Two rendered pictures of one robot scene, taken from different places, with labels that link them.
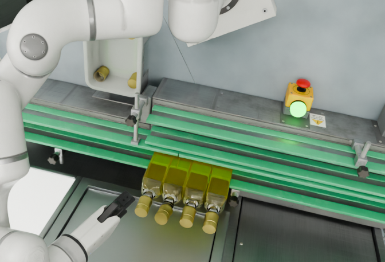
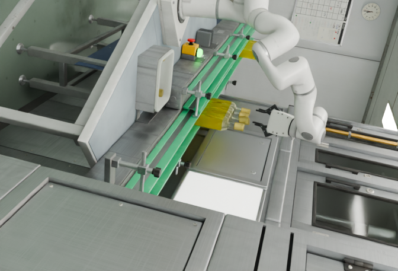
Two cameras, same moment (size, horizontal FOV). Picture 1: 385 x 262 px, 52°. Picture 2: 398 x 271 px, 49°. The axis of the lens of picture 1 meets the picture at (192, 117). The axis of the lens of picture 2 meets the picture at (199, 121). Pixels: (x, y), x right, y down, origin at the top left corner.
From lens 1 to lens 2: 2.01 m
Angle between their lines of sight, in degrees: 72
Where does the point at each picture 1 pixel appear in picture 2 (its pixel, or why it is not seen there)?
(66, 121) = (174, 138)
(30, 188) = (200, 189)
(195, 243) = (236, 136)
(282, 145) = (217, 68)
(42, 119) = (173, 146)
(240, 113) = (195, 69)
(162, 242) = (237, 144)
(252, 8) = not seen: hidden behind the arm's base
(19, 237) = (317, 109)
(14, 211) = (222, 194)
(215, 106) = (189, 73)
